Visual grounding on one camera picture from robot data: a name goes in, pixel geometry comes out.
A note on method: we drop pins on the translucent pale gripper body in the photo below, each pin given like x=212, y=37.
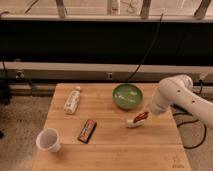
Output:
x=149, y=115

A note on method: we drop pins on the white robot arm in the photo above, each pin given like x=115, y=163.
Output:
x=178, y=90

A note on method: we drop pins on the green ceramic bowl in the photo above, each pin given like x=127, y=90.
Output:
x=127, y=96

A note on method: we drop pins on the white oblong block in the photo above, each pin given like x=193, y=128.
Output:
x=130, y=123

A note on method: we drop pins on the wooden table top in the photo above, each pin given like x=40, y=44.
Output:
x=153, y=146

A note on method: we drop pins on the orange black candy bar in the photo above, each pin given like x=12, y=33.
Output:
x=87, y=131

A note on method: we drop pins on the white plastic cup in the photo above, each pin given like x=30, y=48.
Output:
x=48, y=140

